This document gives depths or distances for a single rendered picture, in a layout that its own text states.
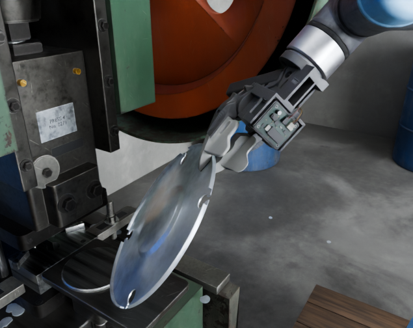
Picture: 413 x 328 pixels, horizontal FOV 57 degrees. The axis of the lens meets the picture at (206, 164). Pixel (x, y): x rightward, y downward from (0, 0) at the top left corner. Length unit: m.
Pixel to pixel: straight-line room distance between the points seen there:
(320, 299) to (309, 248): 0.82
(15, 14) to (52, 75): 0.10
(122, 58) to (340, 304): 1.01
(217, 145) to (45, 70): 0.29
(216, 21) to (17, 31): 0.39
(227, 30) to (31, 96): 0.42
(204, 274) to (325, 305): 0.52
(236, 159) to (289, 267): 1.47
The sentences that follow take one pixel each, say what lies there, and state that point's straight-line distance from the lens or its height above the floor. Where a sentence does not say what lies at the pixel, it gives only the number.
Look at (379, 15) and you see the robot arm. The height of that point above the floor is 1.24.
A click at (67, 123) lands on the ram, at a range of 0.69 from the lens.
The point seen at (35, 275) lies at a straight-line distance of 0.81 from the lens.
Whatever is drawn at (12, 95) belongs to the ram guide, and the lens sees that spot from 0.59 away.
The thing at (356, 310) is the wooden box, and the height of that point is 0.35.
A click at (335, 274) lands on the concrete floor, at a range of 2.03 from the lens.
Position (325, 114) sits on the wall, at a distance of 3.97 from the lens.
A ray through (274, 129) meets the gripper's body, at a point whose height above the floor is 1.09.
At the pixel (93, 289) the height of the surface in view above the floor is 0.78.
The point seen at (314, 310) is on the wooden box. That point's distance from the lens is 1.33.
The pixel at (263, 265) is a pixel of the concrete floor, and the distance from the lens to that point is 2.00.
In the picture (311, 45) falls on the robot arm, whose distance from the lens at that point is 0.56.
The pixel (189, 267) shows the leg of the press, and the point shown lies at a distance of 0.97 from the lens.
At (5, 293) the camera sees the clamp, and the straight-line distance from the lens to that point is 0.83.
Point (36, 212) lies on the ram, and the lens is 0.70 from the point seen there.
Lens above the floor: 1.27
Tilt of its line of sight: 25 degrees down
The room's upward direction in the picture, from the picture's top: straight up
